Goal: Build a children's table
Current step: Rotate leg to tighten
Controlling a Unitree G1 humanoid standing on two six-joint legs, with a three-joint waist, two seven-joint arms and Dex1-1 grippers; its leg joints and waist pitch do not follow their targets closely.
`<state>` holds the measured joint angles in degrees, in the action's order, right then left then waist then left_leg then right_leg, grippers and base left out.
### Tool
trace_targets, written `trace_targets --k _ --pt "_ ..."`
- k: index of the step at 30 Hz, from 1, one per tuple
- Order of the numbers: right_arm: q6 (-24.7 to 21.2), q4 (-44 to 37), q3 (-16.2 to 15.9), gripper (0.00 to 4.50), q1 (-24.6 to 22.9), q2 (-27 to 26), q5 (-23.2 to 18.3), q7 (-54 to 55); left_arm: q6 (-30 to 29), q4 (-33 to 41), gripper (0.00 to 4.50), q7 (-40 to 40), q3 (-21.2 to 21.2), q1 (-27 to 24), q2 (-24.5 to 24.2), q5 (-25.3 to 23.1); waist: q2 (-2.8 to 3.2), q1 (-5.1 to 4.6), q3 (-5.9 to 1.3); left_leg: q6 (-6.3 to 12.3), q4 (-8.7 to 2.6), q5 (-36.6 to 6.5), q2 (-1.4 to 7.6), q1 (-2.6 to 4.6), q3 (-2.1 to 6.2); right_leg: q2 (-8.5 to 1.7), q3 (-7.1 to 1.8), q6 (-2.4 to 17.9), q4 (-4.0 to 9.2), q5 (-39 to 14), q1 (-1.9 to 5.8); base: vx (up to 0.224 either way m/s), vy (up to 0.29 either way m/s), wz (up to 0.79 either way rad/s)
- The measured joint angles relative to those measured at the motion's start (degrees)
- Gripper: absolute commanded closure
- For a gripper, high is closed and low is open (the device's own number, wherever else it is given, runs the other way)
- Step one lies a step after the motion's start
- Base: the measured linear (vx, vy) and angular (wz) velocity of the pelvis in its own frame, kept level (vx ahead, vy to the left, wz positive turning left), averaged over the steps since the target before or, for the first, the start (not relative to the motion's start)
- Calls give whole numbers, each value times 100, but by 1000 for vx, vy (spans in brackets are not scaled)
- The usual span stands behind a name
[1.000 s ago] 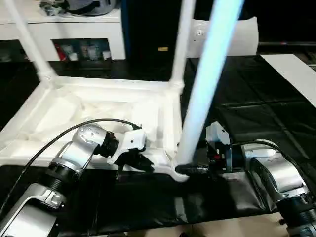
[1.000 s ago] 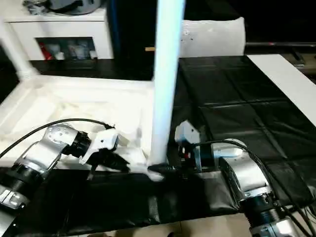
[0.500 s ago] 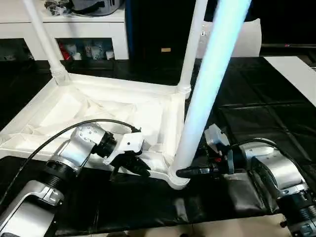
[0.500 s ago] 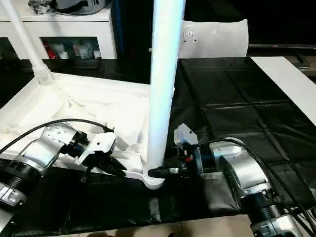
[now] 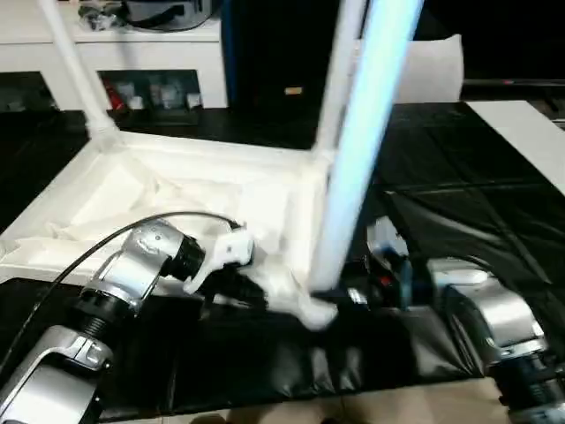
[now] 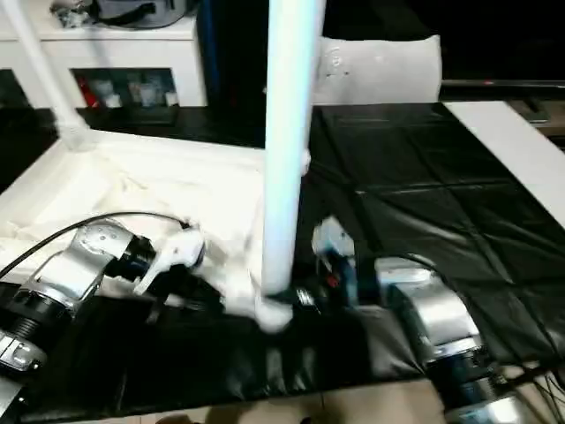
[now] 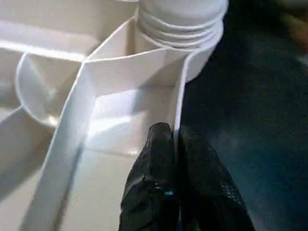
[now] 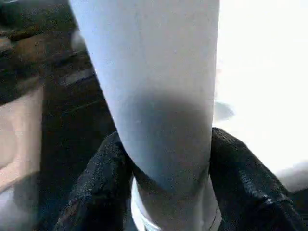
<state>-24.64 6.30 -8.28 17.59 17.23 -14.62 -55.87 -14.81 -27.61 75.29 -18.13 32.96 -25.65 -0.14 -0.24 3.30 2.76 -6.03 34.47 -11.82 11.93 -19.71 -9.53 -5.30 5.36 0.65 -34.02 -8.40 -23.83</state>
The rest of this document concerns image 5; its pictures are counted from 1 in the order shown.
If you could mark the white plastic table top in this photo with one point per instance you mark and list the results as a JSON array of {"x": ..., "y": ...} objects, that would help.
[{"x": 177, "y": 194}]

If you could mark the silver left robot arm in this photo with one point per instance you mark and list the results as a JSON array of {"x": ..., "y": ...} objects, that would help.
[{"x": 97, "y": 318}]

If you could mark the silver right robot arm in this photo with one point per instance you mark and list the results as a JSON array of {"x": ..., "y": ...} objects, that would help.
[{"x": 494, "y": 327}]

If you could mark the black work mat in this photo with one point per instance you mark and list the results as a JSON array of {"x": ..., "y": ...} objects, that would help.
[{"x": 459, "y": 203}]

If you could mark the white flat board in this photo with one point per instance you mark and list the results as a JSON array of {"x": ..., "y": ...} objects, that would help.
[{"x": 525, "y": 137}]

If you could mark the small tan label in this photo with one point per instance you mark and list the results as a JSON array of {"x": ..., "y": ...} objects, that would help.
[{"x": 293, "y": 90}]

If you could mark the white cushion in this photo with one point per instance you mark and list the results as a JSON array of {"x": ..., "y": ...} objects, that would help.
[{"x": 433, "y": 71}]

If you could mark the red bottle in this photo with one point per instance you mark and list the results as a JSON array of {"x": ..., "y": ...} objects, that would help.
[{"x": 111, "y": 95}]

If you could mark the white cabinet with glass doors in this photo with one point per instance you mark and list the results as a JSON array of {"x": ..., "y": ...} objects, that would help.
[{"x": 150, "y": 53}]

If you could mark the grey clutter on cabinet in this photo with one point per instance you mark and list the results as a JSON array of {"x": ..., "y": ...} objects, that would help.
[{"x": 150, "y": 12}]

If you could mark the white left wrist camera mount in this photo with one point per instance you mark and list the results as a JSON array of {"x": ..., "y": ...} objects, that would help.
[{"x": 221, "y": 256}]

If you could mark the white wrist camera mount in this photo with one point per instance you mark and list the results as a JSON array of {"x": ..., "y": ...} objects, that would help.
[
  {"x": 385, "y": 238},
  {"x": 221, "y": 256}
]

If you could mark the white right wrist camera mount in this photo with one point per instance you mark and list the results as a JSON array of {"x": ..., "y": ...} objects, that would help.
[{"x": 385, "y": 238}]

